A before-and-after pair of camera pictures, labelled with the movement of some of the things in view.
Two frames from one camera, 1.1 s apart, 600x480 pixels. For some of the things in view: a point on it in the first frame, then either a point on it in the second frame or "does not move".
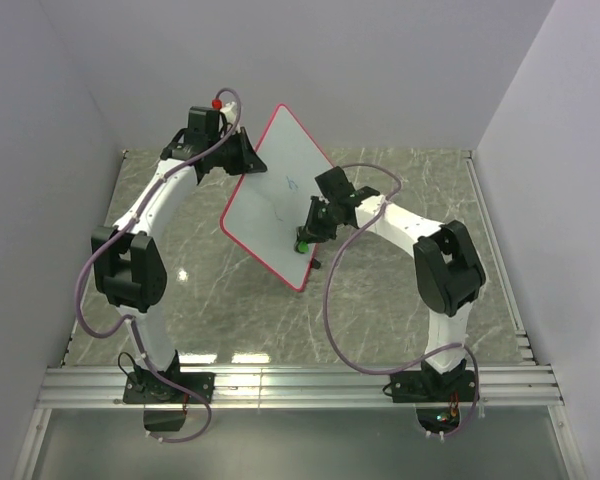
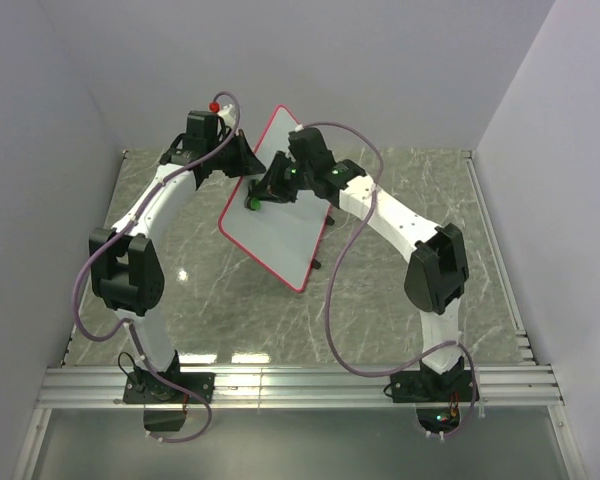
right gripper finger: (304, 236) -> (272, 185)
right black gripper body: (320, 218) -> (295, 176)
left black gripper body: (231, 154) does not move
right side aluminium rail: (523, 345) does not move
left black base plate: (150, 388) does not move
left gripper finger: (253, 162) does not move
